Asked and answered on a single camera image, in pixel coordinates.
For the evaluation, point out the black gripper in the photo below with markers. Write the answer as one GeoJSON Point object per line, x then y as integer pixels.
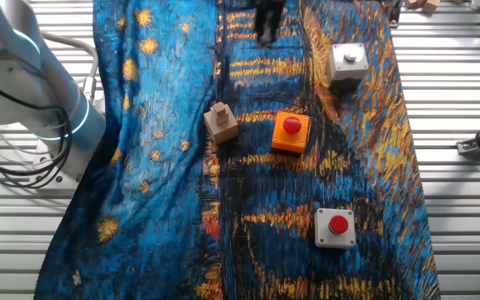
{"type": "Point", "coordinates": [271, 8]}

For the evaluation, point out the orange box red mushroom button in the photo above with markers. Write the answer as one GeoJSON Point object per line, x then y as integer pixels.
{"type": "Point", "coordinates": [283, 139]}

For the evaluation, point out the small wooden block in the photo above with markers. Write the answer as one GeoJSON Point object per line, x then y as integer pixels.
{"type": "Point", "coordinates": [431, 6]}
{"type": "Point", "coordinates": [413, 3]}

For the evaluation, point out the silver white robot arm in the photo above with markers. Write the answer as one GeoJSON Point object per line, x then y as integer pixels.
{"type": "Point", "coordinates": [61, 108]}

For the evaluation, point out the grey box red mushroom button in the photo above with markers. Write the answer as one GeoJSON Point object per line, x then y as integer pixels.
{"type": "Point", "coordinates": [323, 237]}

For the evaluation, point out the stepped wooden block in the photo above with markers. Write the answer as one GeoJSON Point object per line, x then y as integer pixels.
{"type": "Point", "coordinates": [223, 131]}

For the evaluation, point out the starry night print cloth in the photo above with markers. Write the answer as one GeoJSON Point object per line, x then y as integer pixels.
{"type": "Point", "coordinates": [161, 208]}

